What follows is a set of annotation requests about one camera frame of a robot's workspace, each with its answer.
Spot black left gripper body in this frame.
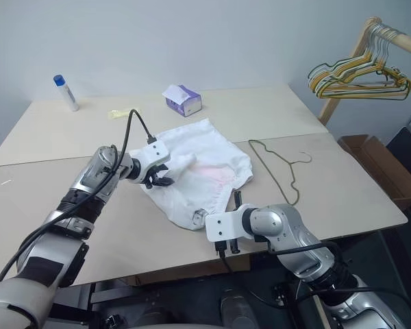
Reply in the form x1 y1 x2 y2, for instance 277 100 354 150
140 163 160 188

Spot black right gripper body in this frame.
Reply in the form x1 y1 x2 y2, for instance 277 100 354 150
227 190 244 256

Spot olive wire hanger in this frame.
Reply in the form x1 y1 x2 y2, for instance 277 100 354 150
248 138 312 206

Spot white shorts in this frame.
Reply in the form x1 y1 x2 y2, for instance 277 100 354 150
142 117 254 232

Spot pale yellow plastic strip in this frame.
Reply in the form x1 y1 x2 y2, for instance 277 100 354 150
108 108 142 120

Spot purple tissue box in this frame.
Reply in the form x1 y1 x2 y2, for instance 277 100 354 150
162 84 202 118

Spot brown table apron board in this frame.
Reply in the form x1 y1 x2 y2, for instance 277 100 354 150
132 253 251 286

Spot dark rounded shape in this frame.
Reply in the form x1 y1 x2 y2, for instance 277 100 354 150
220 295 261 329

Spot white bottle with blue cap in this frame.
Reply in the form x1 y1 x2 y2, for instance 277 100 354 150
53 74 80 112

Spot bunch of clothes hangers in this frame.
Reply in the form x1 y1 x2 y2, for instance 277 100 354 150
314 27 411 101

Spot brown cardboard box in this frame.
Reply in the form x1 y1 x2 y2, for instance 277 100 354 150
338 134 411 210

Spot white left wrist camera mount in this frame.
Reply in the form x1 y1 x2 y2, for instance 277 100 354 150
129 141 171 183

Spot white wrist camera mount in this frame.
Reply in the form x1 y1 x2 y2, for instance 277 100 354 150
205 204 260 243
129 141 171 183

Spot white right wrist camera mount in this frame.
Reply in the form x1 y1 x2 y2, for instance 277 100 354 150
205 204 260 243

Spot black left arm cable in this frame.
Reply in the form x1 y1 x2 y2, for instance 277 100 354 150
0 108 158 289

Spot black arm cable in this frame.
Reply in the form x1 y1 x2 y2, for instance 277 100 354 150
0 108 158 289
214 241 411 301

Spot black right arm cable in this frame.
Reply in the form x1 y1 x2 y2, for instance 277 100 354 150
214 241 411 301

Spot black table frame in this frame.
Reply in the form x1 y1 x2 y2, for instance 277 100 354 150
49 279 141 329

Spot grey wire hanger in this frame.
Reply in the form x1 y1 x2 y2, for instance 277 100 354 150
307 24 398 90

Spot yellow wire hanger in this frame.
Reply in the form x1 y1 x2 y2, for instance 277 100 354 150
313 26 410 97

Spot white wire hanger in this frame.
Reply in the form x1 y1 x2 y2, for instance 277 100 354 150
311 25 407 95

